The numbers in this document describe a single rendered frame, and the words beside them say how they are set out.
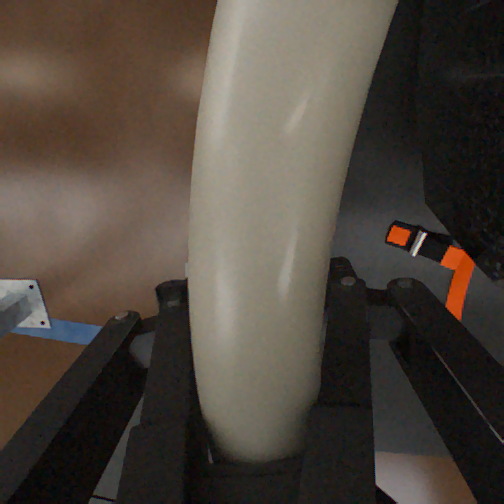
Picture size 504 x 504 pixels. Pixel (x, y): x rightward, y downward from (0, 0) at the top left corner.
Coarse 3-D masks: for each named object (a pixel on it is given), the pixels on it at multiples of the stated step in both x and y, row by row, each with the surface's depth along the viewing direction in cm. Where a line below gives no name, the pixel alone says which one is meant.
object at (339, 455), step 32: (352, 288) 14; (352, 320) 12; (352, 352) 10; (352, 384) 9; (320, 416) 8; (352, 416) 8; (320, 448) 7; (352, 448) 7; (320, 480) 6; (352, 480) 6
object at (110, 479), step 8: (144, 392) 79; (136, 408) 75; (136, 416) 73; (128, 424) 71; (136, 424) 72; (128, 432) 70; (120, 440) 68; (120, 448) 67; (208, 448) 68; (112, 456) 65; (120, 456) 65; (112, 464) 64; (120, 464) 64; (104, 472) 62; (112, 472) 62; (120, 472) 63; (104, 480) 61; (112, 480) 61; (96, 488) 60; (104, 488) 60; (112, 488) 60; (96, 496) 59; (104, 496) 59; (112, 496) 59
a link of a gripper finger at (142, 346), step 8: (184, 280) 18; (144, 320) 15; (152, 320) 15; (144, 328) 14; (152, 328) 14; (136, 336) 14; (144, 336) 14; (152, 336) 14; (136, 344) 14; (144, 344) 14; (152, 344) 14; (128, 352) 14; (136, 352) 14; (144, 352) 14; (128, 360) 14; (136, 360) 14; (144, 360) 14; (128, 368) 14; (136, 368) 14; (144, 368) 14
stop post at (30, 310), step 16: (0, 288) 141; (16, 288) 140; (32, 288) 138; (0, 304) 135; (16, 304) 136; (32, 304) 142; (0, 320) 129; (16, 320) 136; (32, 320) 145; (48, 320) 143; (0, 336) 129
